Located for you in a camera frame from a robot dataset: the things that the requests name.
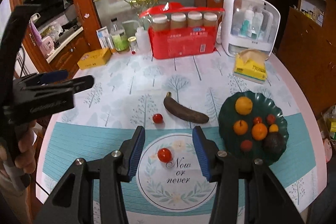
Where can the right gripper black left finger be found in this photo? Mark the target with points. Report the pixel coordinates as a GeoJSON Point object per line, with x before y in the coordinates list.
{"type": "Point", "coordinates": [71, 200]}

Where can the white blue medicine box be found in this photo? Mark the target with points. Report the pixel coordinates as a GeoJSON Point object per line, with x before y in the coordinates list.
{"type": "Point", "coordinates": [102, 34]}

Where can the tree print tablecloth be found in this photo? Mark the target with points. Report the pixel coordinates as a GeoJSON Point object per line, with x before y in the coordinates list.
{"type": "Point", "coordinates": [129, 90]}

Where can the yellow tin box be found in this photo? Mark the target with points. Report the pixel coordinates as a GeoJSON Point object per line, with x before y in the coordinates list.
{"type": "Point", "coordinates": [95, 58]}

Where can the dark red lychee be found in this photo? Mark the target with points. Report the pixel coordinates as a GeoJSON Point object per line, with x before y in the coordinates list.
{"type": "Point", "coordinates": [246, 146]}
{"type": "Point", "coordinates": [271, 119]}

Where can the small red cherry tomato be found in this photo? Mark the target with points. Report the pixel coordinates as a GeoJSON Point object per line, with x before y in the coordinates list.
{"type": "Point", "coordinates": [257, 120]}

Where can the cherry tomato near banana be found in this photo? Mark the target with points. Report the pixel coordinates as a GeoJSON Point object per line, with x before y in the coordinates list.
{"type": "Point", "coordinates": [157, 118]}

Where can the yellow orange with sticker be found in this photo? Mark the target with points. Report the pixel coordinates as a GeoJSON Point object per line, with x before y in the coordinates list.
{"type": "Point", "coordinates": [243, 105]}

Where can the small metal can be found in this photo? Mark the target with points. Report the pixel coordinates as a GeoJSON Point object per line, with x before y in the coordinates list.
{"type": "Point", "coordinates": [110, 43]}

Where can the overripe dark banana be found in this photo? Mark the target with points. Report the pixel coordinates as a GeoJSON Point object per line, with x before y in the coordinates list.
{"type": "Point", "coordinates": [182, 112]}

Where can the orange tangerine with stem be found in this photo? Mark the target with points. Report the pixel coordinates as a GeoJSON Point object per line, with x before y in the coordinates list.
{"type": "Point", "coordinates": [240, 127]}

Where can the dark avocado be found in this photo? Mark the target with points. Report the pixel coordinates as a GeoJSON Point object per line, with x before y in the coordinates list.
{"type": "Point", "coordinates": [274, 142]}

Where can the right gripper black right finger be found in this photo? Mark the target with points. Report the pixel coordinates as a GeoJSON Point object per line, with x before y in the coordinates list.
{"type": "Point", "coordinates": [266, 200]}

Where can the clear bottle green label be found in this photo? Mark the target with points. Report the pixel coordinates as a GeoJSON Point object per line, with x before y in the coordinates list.
{"type": "Point", "coordinates": [119, 36]}

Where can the dark green scalloped plate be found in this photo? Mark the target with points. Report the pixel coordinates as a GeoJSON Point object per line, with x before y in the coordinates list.
{"type": "Point", "coordinates": [252, 126]}

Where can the person's left hand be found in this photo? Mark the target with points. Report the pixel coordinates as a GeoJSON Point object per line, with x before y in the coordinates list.
{"type": "Point", "coordinates": [26, 159]}

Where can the white squeeze bottle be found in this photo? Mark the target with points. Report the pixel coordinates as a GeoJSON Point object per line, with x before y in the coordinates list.
{"type": "Point", "coordinates": [143, 40]}

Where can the small glass jar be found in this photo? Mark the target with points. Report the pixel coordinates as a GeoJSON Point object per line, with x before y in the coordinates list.
{"type": "Point", "coordinates": [133, 44]}

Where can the red paper cup package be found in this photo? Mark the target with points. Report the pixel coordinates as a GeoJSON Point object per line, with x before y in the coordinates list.
{"type": "Point", "coordinates": [179, 31]}

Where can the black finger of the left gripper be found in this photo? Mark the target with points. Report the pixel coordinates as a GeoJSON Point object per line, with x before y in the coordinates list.
{"type": "Point", "coordinates": [52, 79]}
{"type": "Point", "coordinates": [75, 85]}

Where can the small yellow kumquat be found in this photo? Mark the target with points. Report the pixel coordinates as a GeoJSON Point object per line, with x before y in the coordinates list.
{"type": "Point", "coordinates": [273, 128]}

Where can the white cosmetic storage box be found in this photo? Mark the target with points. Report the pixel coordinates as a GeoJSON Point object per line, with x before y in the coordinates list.
{"type": "Point", "coordinates": [248, 25]}

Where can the yellow tissue pack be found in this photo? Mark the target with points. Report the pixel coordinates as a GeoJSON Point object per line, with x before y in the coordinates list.
{"type": "Point", "coordinates": [250, 65]}

